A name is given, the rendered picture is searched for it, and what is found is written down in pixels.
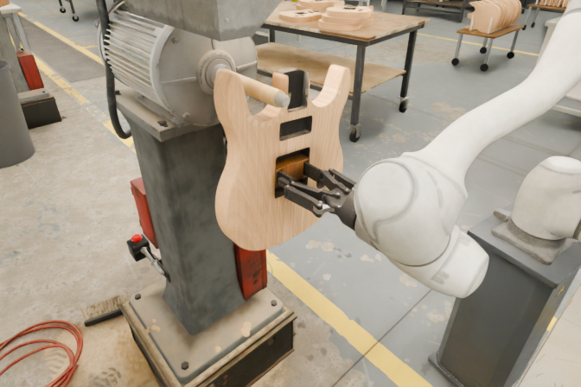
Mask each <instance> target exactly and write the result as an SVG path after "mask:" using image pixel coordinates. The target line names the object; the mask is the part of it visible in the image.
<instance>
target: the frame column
mask: <svg viewBox="0 0 581 387"><path fill-rule="evenodd" d="M121 113H122V115H123V116H124V118H125V119H126V121H127V122H128V124H129V125H130V128H131V135H132V139H133V142H134V146H135V150H136V154H137V160H138V164H139V167H140V172H141V175H142V179H143V183H144V190H145V193H146V197H147V201H148V204H149V209H150V215H151V218H152V222H153V226H154V230H155V234H156V240H157V243H158V248H159V251H160V255H161V259H162V262H163V267H164V268H165V269H166V270H167V271H168V272H169V277H170V281H171V282H169V281H168V280H167V279H166V286H165V289H164V291H163V295H162V298H163V299H164V300H165V302H166V303H167V304H168V306H169V307H170V309H171V310H172V311H173V313H174V314H175V315H176V317H177V319H178V320H179V321H180V322H181V323H182V325H183V326H184V327H185V329H186V330H187V331H188V333H189V334H190V335H196V334H198V333H200V332H201V331H203V330H204V329H206V328H207V327H209V326H211V325H212V324H214V323H215V322H216V321H217V320H219V319H221V318H222V317H224V316H225V315H227V314H229V313H230V312H232V311H233V310H234V309H235V308H237V307H239V306H240V305H242V304H243V303H245V302H246V301H247V300H248V299H247V300H245V301H244V297H243V295H242V292H241V289H240V286H239V281H238V277H237V268H236V260H235V251H234V242H233V241H232V240H231V239H230V238H229V237H227V236H226V235H225V234H224V232H223V231H222V230H221V228H220V226H219V224H218V221H217V218H216V213H215V196H216V191H217V187H218V184H219V181H220V177H221V175H222V172H223V170H224V167H225V165H226V157H225V150H224V141H223V132H222V124H216V125H214V126H211V127H208V128H206V129H203V130H198V131H195V132H192V133H189V134H187V135H184V136H179V137H176V138H173V139H170V140H168V141H165V142H160V141H159V140H157V139H156V138H155V137H153V136H152V135H151V134H150V133H149V132H148V131H146V130H145V129H143V128H142V127H141V126H139V125H138V124H136V123H135V122H134V121H132V120H131V119H130V118H128V117H127V116H126V115H125V114H124V113H123V112H121Z"/></svg>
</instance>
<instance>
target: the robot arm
mask: <svg viewBox="0 0 581 387"><path fill-rule="evenodd" d="M580 80H581V0H571V1H570V3H569V5H568V7H567V8H566V10H565V13H564V14H563V15H562V17H561V18H560V20H559V22H558V24H557V25H556V28H555V29H554V31H553V33H552V37H551V39H550V41H549V42H548V44H547V46H546V49H545V51H544V53H543V54H542V56H541V58H540V60H539V62H538V64H537V66H536V67H535V68H534V70H533V71H532V73H531V74H530V75H529V76H528V78H527V79H526V80H524V81H523V82H522V83H521V84H519V85H518V86H516V87H515V88H513V89H511V90H509V91H507V92H505V93H503V94H502V95H500V96H498V97H496V98H493V99H491V100H490V101H488V102H487V103H485V104H483V105H480V106H478V107H477V108H475V109H474V110H472V111H470V112H468V113H466V114H465V115H463V116H461V117H460V118H458V119H457V120H456V121H455V122H454V123H452V124H451V125H450V126H448V127H447V128H446V129H445V130H444V131H443V132H442V133H441V134H439V135H438V136H437V137H436V138H435V139H434V140H433V141H432V142H431V143H430V144H429V145H427V146H426V147H425V148H424V149H421V150H420V151H417V152H405V153H403V154H402V155H401V156H400V157H399V158H389V159H385V160H382V161H379V162H376V163H374V164H373V165H371V166H370V167H368V168H367V169H366V170H365V171H364V172H363V173H362V175H361V177H360V178H359V180H358V181H357V182H355V181H352V180H351V179H349V178H348V177H347V176H345V175H343V174H341V173H339V172H338V171H336V170H334V169H333V168H329V170H328V171H327V170H325V169H319V168H317V167H315V166H313V165H311V164H310V163H308V162H304V163H303V174H304V175H306V176H307V177H309V178H310V179H312V180H313V181H316V182H318V181H319V178H320V182H321V183H323V184H324V185H325V186H326V187H327V189H328V190H326V189H322V190H319V189H316V188H313V187H308V186H305V185H303V184H300V183H296V182H295V178H293V177H291V176H289V175H288V174H286V173H284V172H283V171H281V170H279V171H278V185H279V186H280V187H283V188H284V197H285V198H286V199H287V200H290V201H292V202H294V203H296V204H298V205H299V206H301V207H303V208H305V209H307V210H309V211H311V212H312V213H313V214H314V215H315V216H316V217H318V218H321V217H322V213H326V212H329V213H332V214H335V215H337V216H338V217H339V219H340V221H341V222H342V223H343V224H344V225H346V226H347V227H349V228H350V229H352V230H354V231H355V234H356V236H357V237H358V238H359V239H361V240H363V241H364V242H366V243H367V244H369V245H371V246H373V247H374V248H375V250H377V251H380V252H381V253H383V254H384V255H385V256H386V257H387V258H388V260H389V261H390V262H391V263H392V264H393V265H395V266H396V267H397V268H398V269H400V270H402V271H403V272H405V273H406V274H407V275H408V276H410V277H412V278H414V279H416V280H417V281H419V282H421V283H423V284H424V285H426V286H427V287H429V288H431V289H434V290H436V291H438V292H441V293H444V294H447V295H451V296H455V297H459V298H465V297H467V296H468V295H470V294H471V293H473V292H474V291H475V290H476V289H477V288H478V287H479V286H480V284H481V283H482V281H483V278H484V277H485V275H486V272H487V268H488V260H489V256H488V254H487V253H486V251H485V250H484V249H483V248H482V247H481V246H480V245H479V244H478V243H477V242H476V241H475V240H474V239H473V238H471V237H470V236H469V235H467V234H466V233H464V232H462V231H460V229H459V227H458V226H457V225H455V223H456V222H457V218H458V215H459V213H460V211H461V209H462V207H463V203H464V201H465V200H466V199H467V197H468V193H467V191H466V188H465V186H464V177H465V175H466V172H467V170H468V168H469V166H470V164H471V163H472V162H473V161H474V160H475V158H476V157H477V155H478V154H479V153H480V152H481V151H482V150H483V149H484V148H485V147H487V146H488V145H489V144H491V143H492V142H493V141H495V140H497V139H499V138H501V137H502V136H505V135H506V134H508V133H510V132H511V131H513V130H516V129H518V128H519V127H521V126H522V125H524V124H527V123H528V122H530V121H532V120H534V119H535V118H537V117H539V116H540V115H542V114H543V113H545V112H546V111H548V110H549V109H550V108H552V107H553V106H554V105H555V104H557V103H558V102H559V101H560V100H561V99H562V98H563V97H564V96H565V95H566V94H567V93H568V92H569V91H570V90H571V89H572V88H573V87H574V86H575V85H576V84H577V83H578V82H579V81H580ZM334 175H335V177H334ZM324 195H325V197H324ZM493 214H494V216H496V218H498V219H499V220H500V221H501V222H502V223H503V224H501V225H498V226H495V227H493V228H492V231H491V233H492V234H493V235H495V236H496V237H499V238H502V239H504V240H506V241H508V242H509V243H510V244H513V245H514V246H516V247H518V248H519V249H521V250H523V251H524V252H526V253H528V254H529V255H531V256H533V257H535V258H536V259H538V260H539V261H540V262H541V263H543V264H544V265H552V263H553V260H554V259H555V258H556V257H557V256H559V255H560V254H561V253H562V252H563V251H565V250H566V249H567V248H569V247H570V246H573V245H576V244H577V242H578V241H579V242H581V162H580V161H578V160H576V159H573V158H570V157H564V156H552V157H549V158H547V159H545V160H544V161H543V162H541V163H540V164H539V165H538V166H536V167H535V168H534V169H533V170H532V171H531V172H530V173H529V174H528V175H527V177H526V178H525V180H524V181H523V182H522V184H521V186H520V190H519V192H518V194H517V196H516V199H515V202H514V208H513V211H512V212H508V211H506V210H503V209H500V208H496V209H495V211H494V213H493Z"/></svg>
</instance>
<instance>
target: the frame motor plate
mask: <svg viewBox="0 0 581 387"><path fill-rule="evenodd" d="M139 94H141V93H140V92H138V91H136V90H134V89H133V88H131V87H126V88H122V89H116V90H115V95H116V106H117V109H118V110H120V111H121V112H123V113H124V114H125V115H126V116H127V117H128V118H130V119H131V120H132V121H134V122H135V123H136V124H138V125H139V126H141V127H142V128H143V129H145V130H146V131H148V132H149V133H150V134H151V135H152V136H153V137H155V138H156V139H157V140H159V141H160V142H165V141H168V140H170V139H173V138H176V137H179V136H184V135H187V134H189V133H192V132H195V131H198V130H203V129H206V128H208V127H211V126H213V125H210V126H197V125H192V124H189V125H186V126H183V127H181V128H177V127H175V126H174V125H173V124H171V123H170V122H168V121H167V120H165V119H164V118H162V117H160V116H159V115H157V114H156V113H155V112H154V111H152V110H150V109H149V108H147V107H146V106H144V105H142V104H141V103H139V102H138V101H136V100H135V98H134V97H135V96H137V95H139Z"/></svg>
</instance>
